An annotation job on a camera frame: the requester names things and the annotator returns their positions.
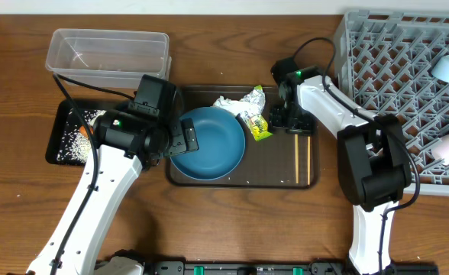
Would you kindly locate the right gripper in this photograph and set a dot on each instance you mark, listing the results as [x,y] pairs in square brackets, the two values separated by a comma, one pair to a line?
[277,117]

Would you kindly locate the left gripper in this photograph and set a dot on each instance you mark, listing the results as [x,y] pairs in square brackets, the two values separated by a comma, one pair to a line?
[183,142]

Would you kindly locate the wooden chopstick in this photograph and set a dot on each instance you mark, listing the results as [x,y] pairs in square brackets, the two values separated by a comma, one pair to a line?
[296,156]
[308,160]

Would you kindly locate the silver green snack wrapper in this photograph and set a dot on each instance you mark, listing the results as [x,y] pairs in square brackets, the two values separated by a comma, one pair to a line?
[251,113]

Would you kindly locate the dark blue plate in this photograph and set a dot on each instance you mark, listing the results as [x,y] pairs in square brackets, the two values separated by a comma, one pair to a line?
[221,142]

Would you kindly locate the white tissue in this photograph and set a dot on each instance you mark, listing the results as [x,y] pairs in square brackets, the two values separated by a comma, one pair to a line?
[231,106]

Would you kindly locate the orange carrot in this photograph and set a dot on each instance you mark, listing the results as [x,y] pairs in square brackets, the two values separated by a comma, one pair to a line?
[83,132]

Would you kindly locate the pile of white rice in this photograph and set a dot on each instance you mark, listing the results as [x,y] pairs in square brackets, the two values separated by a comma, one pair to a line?
[74,148]

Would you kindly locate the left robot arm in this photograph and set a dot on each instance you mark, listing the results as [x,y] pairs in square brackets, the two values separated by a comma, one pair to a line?
[124,144]

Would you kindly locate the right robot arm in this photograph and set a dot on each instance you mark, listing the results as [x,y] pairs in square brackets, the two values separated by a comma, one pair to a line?
[374,166]

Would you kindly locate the grey dishwasher rack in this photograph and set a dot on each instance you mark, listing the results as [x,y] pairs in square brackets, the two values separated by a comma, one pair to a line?
[383,62]

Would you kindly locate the brown serving tray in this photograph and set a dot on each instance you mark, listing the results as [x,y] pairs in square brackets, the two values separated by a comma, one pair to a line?
[266,164]

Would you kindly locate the clear plastic container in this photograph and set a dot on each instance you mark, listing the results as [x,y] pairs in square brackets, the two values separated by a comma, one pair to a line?
[109,58]

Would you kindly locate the black rectangular tray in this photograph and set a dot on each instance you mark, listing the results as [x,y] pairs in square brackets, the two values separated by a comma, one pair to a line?
[90,109]

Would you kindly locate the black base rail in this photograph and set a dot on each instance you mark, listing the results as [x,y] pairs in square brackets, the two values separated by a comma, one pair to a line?
[247,268]

